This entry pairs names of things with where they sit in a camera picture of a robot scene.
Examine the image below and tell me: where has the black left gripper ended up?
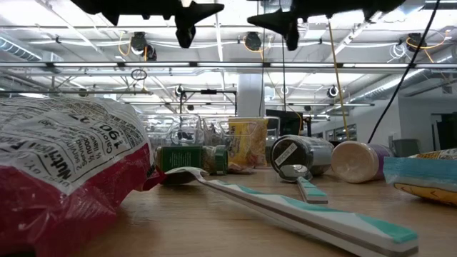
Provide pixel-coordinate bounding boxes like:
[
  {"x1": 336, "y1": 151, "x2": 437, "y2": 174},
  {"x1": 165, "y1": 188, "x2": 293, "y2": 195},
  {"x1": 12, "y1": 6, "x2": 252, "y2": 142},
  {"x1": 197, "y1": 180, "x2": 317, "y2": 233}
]
[{"x1": 173, "y1": 0, "x2": 226, "y2": 50}]

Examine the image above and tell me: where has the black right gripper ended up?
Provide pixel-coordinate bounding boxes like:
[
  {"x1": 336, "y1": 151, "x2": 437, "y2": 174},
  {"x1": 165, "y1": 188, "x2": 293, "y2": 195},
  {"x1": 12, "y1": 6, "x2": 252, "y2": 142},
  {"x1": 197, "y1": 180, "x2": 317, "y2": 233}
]
[{"x1": 246, "y1": 0, "x2": 305, "y2": 51}]

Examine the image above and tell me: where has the yellow Maruchan ramen packet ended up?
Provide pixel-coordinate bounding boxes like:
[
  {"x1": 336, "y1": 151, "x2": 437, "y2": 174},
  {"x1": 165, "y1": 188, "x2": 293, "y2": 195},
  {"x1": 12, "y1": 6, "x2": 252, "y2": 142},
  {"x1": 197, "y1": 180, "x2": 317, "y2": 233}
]
[{"x1": 227, "y1": 117, "x2": 269, "y2": 168}]

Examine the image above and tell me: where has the white pillar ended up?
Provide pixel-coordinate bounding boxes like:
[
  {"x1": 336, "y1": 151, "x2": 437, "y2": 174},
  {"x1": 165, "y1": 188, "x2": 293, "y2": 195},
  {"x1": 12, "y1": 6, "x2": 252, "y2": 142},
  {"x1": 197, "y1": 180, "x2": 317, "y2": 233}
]
[{"x1": 236, "y1": 73, "x2": 266, "y2": 119}]

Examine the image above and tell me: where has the green spice jar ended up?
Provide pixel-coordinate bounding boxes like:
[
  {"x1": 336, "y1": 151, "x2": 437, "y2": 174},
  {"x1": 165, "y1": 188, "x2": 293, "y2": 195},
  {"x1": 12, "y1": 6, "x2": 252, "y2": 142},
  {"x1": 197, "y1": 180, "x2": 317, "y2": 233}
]
[{"x1": 155, "y1": 144, "x2": 229, "y2": 176}]

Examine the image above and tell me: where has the purple label spice jar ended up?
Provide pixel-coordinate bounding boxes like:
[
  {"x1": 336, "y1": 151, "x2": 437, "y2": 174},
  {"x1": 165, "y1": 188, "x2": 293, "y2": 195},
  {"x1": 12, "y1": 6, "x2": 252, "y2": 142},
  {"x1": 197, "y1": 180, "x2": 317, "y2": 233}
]
[{"x1": 330, "y1": 141, "x2": 394, "y2": 184}]

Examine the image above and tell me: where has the grey chair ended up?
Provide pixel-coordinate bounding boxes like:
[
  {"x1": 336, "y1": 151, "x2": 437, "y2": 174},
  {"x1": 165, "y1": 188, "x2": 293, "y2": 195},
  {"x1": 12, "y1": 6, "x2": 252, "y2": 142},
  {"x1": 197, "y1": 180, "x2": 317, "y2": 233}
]
[{"x1": 391, "y1": 138, "x2": 425, "y2": 158}]

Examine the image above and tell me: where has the blue ramen packet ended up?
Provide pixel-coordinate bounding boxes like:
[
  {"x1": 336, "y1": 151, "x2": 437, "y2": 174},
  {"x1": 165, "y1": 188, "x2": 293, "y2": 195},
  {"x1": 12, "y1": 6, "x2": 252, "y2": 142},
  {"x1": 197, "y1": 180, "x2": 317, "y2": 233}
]
[{"x1": 383, "y1": 148, "x2": 457, "y2": 208}]

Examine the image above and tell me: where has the red ramen packet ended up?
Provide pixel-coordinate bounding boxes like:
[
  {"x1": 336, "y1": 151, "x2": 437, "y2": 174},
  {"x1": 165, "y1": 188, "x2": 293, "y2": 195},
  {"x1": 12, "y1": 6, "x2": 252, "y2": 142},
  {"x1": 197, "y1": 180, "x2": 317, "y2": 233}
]
[{"x1": 0, "y1": 95, "x2": 161, "y2": 257}]

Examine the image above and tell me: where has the yellow cable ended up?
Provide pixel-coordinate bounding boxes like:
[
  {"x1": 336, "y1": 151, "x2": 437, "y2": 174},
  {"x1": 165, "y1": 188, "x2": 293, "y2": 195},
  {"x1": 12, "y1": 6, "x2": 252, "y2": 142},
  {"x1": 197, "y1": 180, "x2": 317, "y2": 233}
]
[{"x1": 327, "y1": 19, "x2": 350, "y2": 143}]

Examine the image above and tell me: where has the silver ceiling duct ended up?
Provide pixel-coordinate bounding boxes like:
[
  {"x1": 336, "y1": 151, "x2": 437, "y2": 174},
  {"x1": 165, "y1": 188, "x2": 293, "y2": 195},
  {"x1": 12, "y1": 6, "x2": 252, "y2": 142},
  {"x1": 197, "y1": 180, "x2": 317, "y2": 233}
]
[
  {"x1": 0, "y1": 35, "x2": 64, "y2": 75},
  {"x1": 351, "y1": 46, "x2": 457, "y2": 105}
]

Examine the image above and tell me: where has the slanted black cable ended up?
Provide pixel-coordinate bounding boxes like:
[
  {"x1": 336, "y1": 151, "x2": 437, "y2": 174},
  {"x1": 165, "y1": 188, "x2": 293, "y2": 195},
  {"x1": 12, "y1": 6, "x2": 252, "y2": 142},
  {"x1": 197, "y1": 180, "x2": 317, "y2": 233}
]
[{"x1": 366, "y1": 0, "x2": 441, "y2": 144}]

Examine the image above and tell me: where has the silver spoon striped handle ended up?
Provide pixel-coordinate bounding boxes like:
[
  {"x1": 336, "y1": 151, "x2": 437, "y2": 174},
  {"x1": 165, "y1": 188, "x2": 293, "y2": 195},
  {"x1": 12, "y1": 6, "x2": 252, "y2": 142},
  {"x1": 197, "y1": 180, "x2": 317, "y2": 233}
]
[
  {"x1": 278, "y1": 163, "x2": 328, "y2": 205},
  {"x1": 164, "y1": 166, "x2": 419, "y2": 257}
]

